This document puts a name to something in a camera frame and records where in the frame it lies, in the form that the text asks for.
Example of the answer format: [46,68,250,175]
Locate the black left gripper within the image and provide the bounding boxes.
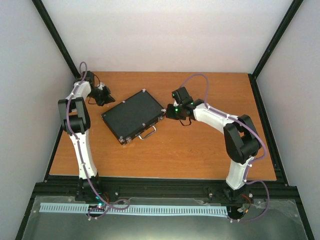
[88,86,116,107]

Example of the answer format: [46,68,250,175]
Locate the black poker set case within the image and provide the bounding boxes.
[101,89,166,145]

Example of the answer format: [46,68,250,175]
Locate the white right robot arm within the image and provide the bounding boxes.
[166,99,266,202]

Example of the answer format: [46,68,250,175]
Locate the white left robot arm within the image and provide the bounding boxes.
[58,80,115,202]

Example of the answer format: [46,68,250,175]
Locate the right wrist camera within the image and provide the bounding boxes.
[171,86,193,106]

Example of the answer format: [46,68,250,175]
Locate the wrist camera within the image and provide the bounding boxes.
[171,86,193,106]
[84,71,105,92]

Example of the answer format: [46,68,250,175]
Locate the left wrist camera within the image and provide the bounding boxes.
[84,71,105,92]

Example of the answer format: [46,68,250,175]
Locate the black aluminium frame rail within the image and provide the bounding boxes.
[31,176,302,206]

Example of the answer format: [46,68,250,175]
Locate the white slotted cable duct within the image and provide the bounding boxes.
[39,203,228,218]

